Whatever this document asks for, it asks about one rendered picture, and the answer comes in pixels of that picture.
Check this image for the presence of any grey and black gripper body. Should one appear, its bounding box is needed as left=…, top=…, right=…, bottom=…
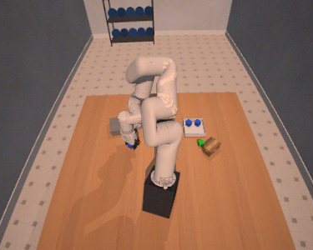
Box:
left=120, top=129, right=137, bottom=145

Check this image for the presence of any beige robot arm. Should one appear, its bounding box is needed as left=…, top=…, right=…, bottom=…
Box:
left=118, top=56, right=183, bottom=189

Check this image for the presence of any green block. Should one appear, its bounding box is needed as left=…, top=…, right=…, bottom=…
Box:
left=197, top=139, right=204, bottom=147

